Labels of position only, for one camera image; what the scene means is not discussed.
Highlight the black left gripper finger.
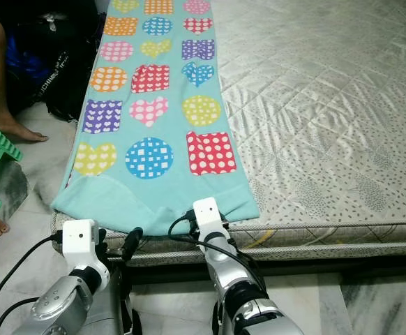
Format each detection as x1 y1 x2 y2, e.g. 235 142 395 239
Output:
123 226 143 263

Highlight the teal blanket with colourful shapes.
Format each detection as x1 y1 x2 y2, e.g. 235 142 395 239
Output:
50 0 260 237

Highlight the silver robot left leg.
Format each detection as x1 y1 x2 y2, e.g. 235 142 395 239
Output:
91 269 142 335

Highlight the silver robot leg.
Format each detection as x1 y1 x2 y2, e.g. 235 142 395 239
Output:
91 269 142 335
210 300 226 335

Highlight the silver robot right leg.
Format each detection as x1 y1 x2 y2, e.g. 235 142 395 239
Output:
210 300 226 335

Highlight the black bag with white lettering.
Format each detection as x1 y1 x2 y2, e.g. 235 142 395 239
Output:
15 13 100 122

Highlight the blue bag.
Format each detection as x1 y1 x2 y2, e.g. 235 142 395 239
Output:
6 33 52 86

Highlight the white quilted mattress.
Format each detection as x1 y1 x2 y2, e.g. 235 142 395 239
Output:
51 0 406 269

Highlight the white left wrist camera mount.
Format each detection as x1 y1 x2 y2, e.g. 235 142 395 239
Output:
61 218 110 294

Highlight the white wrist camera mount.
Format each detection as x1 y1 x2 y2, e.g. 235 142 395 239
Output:
192 197 226 238
61 218 110 294

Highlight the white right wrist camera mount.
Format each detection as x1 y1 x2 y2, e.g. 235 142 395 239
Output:
192 197 226 238

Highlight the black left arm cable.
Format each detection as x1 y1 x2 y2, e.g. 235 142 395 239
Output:
0 232 64 335

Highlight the black bed frame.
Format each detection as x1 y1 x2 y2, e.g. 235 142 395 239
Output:
130 253 406 285

